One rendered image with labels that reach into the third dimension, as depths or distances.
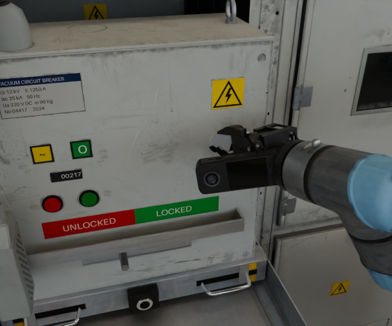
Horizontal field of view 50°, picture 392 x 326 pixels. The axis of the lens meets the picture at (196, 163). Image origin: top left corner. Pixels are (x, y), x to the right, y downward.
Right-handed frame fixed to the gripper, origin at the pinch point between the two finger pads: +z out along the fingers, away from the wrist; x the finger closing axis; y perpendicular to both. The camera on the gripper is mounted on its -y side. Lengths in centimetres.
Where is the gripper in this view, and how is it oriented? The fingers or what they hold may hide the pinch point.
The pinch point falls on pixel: (209, 146)
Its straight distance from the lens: 70.7
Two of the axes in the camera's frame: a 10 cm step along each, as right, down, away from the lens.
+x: -1.3, -9.5, -3.0
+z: -4.8, -2.0, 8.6
